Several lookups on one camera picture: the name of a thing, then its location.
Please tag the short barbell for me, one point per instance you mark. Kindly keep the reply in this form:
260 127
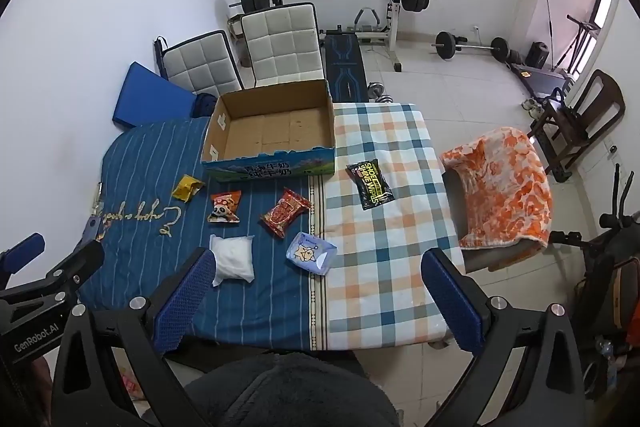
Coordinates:
444 44

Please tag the large white padded chair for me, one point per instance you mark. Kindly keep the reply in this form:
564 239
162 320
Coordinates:
280 47

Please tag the grey metal exercise attachment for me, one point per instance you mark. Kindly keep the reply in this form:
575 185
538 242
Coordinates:
361 18

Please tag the plaid bed sheet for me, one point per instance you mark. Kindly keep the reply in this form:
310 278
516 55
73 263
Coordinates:
380 257

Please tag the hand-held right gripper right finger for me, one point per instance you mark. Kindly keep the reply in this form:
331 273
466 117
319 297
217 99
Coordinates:
452 302

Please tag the orange floral cushion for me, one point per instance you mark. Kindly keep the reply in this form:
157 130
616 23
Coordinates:
505 187

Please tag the light blue tissue packet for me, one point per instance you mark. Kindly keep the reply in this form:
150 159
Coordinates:
310 253

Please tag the dark blue cloth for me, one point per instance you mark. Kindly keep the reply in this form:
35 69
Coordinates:
204 106

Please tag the pair of white slippers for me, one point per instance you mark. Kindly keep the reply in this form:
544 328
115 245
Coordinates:
532 105

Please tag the black wipes packet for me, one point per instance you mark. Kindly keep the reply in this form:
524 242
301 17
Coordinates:
370 184

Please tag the grey chair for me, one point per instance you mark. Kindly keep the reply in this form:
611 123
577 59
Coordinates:
495 259

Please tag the dark fleece clothing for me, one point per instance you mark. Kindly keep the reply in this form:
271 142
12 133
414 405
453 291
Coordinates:
290 392

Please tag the blue striped blanket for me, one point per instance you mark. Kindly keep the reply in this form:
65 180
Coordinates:
280 307

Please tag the black weight bench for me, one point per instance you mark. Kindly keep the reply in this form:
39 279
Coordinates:
345 72

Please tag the white soft packet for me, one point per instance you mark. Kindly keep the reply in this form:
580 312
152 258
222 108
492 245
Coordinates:
232 257

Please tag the blue foam mat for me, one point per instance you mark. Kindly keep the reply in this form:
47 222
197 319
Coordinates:
145 97

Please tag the orange panda snack packet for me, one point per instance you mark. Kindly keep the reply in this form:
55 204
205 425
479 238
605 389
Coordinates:
225 207

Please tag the chrome dumbbell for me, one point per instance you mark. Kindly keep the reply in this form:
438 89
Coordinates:
382 96

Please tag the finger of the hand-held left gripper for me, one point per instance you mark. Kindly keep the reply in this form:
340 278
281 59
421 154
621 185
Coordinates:
75 267
22 251

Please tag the treadmill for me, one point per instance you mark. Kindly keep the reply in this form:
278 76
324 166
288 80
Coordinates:
540 79

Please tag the red snack packet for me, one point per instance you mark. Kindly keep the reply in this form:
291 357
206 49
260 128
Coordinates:
285 213

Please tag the black speaker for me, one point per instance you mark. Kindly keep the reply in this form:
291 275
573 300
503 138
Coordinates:
539 54

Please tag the small white padded chair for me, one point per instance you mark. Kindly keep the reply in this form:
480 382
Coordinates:
200 67

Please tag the cardboard box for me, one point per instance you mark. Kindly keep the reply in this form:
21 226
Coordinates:
270 137

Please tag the yellow snack packet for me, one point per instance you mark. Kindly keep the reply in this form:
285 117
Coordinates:
184 189

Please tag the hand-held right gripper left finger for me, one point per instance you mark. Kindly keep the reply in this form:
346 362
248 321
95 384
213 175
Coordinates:
184 302

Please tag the white barbell rack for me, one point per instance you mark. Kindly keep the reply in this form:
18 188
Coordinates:
396 17

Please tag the black exercise machine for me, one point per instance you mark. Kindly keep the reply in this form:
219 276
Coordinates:
615 287

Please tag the dark wooden chair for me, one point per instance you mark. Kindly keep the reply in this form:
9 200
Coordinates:
605 102

